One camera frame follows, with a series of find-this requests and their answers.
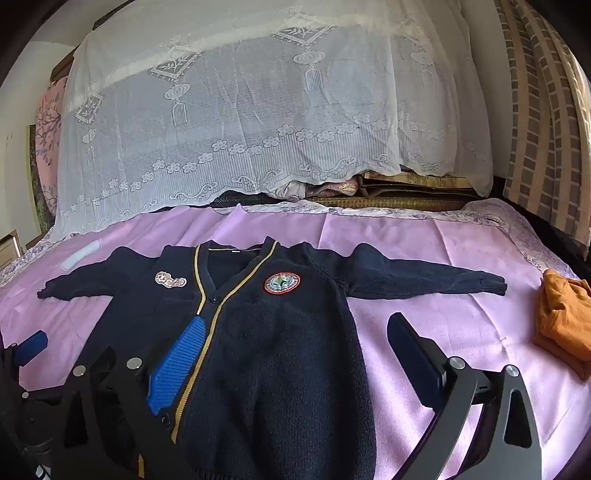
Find white lace cover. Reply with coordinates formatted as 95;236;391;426
48;0;495;241

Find checked brown curtain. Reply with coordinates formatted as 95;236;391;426
494;0;591;259

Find pink floral quilt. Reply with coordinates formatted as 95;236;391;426
34;76;70;217

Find navy knit cardigan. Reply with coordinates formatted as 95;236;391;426
37;236;509;480

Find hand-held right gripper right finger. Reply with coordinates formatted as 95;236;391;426
387;313;543;480

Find purple printed bedsheet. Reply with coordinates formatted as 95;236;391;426
0;198;591;480

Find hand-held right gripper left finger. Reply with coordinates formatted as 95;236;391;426
51;316;208;480

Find orange folded garment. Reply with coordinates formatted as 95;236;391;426
531;268;591;381

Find pink folded blanket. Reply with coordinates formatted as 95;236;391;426
277;174;362;200

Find folded bamboo mat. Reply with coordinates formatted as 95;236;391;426
314;171;481;209

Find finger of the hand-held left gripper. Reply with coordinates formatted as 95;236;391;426
16;330;49;357

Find wooden headboard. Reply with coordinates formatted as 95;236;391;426
50;46;77;81

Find dark green patterned panel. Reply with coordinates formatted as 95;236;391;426
28;124;57;224

